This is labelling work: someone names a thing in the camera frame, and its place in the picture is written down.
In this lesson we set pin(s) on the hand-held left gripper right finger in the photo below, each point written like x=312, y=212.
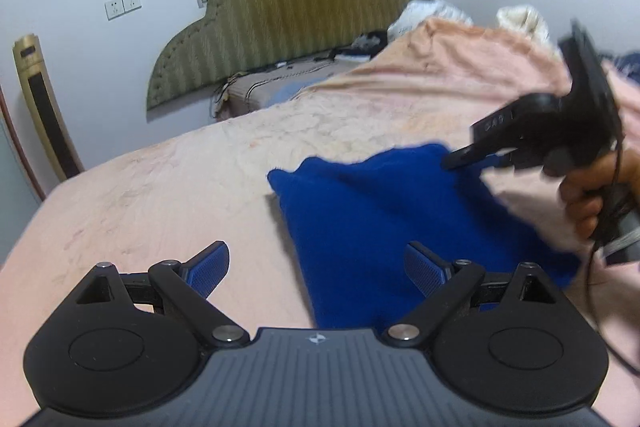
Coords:
x=425, y=265

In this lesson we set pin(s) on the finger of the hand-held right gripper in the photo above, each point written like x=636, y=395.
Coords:
x=470, y=157

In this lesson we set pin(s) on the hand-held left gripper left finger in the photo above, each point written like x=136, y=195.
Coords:
x=210, y=265

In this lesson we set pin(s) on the blue knit sweater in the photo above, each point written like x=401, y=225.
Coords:
x=360, y=227

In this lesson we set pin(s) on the person's right hand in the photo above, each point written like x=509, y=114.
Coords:
x=582, y=197

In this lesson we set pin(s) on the blue patterned cloth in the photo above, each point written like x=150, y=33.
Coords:
x=629, y=66

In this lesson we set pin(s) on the pink bed blanket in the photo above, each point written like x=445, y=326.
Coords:
x=175, y=187

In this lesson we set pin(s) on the cream fluffy cloth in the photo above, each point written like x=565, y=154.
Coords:
x=525, y=22

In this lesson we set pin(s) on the white crumpled cloth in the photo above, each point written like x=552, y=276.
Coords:
x=425, y=17

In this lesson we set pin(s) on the dark items on mattress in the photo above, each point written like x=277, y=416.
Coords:
x=367, y=43

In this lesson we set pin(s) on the gold tower fan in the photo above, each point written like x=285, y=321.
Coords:
x=47, y=117

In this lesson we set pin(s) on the brown wooden wardrobe trim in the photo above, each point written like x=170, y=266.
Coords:
x=20, y=147

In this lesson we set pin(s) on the olive padded headboard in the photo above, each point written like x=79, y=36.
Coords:
x=290, y=7

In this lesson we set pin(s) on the white wall socket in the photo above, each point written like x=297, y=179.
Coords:
x=114, y=8
x=132, y=1

